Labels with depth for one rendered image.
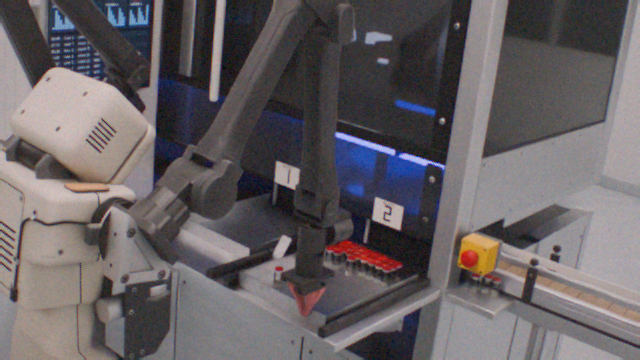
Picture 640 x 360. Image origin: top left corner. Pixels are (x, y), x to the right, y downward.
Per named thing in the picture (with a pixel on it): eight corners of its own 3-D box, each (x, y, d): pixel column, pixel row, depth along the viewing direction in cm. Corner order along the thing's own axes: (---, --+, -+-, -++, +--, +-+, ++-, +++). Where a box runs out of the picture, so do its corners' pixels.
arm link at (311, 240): (293, 219, 151) (315, 228, 148) (316, 212, 156) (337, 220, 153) (290, 250, 153) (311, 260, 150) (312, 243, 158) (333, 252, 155)
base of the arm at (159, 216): (105, 207, 118) (149, 232, 111) (139, 172, 121) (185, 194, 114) (131, 241, 124) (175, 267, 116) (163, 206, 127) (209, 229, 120)
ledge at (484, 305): (474, 284, 190) (475, 278, 190) (519, 303, 183) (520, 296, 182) (445, 300, 180) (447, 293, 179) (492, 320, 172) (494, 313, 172)
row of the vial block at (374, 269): (333, 260, 190) (335, 243, 189) (390, 285, 180) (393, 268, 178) (328, 262, 189) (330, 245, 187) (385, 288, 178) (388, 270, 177)
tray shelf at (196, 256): (256, 205, 228) (256, 199, 228) (455, 288, 187) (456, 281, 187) (125, 239, 192) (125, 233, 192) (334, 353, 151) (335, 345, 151)
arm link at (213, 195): (278, -40, 128) (322, -32, 122) (317, 0, 139) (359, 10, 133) (154, 191, 123) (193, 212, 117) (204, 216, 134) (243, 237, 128)
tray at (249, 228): (268, 204, 225) (269, 192, 224) (336, 232, 209) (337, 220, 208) (179, 227, 199) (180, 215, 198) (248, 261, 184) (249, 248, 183)
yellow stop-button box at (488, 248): (471, 258, 181) (476, 230, 179) (497, 268, 177) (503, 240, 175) (455, 266, 175) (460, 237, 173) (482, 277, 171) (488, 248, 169)
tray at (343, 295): (333, 251, 196) (335, 238, 195) (416, 287, 181) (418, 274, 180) (238, 285, 171) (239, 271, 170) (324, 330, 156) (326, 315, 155)
